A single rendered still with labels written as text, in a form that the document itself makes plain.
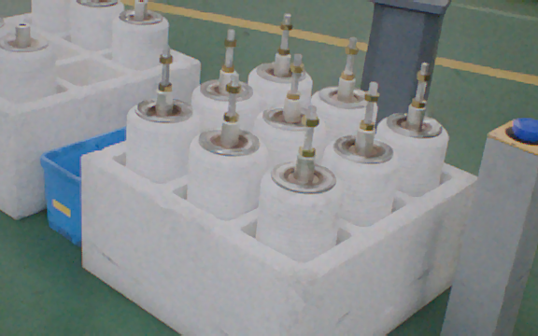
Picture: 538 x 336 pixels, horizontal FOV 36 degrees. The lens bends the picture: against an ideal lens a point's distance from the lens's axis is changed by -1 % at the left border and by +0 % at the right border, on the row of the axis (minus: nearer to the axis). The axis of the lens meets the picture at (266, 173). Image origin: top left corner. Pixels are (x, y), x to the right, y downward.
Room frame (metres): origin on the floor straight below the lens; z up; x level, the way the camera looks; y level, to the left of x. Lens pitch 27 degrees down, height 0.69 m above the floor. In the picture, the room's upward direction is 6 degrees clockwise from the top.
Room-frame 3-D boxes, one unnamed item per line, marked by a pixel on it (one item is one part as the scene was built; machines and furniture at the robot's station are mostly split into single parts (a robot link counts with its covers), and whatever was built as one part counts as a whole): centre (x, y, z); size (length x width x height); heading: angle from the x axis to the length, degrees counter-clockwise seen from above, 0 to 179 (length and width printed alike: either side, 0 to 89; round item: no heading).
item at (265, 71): (1.19, -0.01, 0.25); 0.08 x 0.08 x 0.01
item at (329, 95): (1.12, -0.10, 0.25); 0.08 x 0.08 x 0.01
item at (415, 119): (1.04, -0.19, 0.26); 0.02 x 0.02 x 0.03
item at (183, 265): (1.02, -0.02, 0.09); 0.39 x 0.39 x 0.18; 51
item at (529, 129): (0.90, -0.30, 0.32); 0.04 x 0.04 x 0.02
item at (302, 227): (0.86, -0.04, 0.16); 0.10 x 0.10 x 0.18
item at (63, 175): (1.18, 0.21, 0.06); 0.30 x 0.11 x 0.12; 141
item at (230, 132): (0.93, 0.05, 0.26); 0.02 x 0.02 x 0.03
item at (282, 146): (1.02, -0.02, 0.16); 0.10 x 0.10 x 0.18
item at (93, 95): (1.37, 0.41, 0.09); 0.39 x 0.39 x 0.18; 52
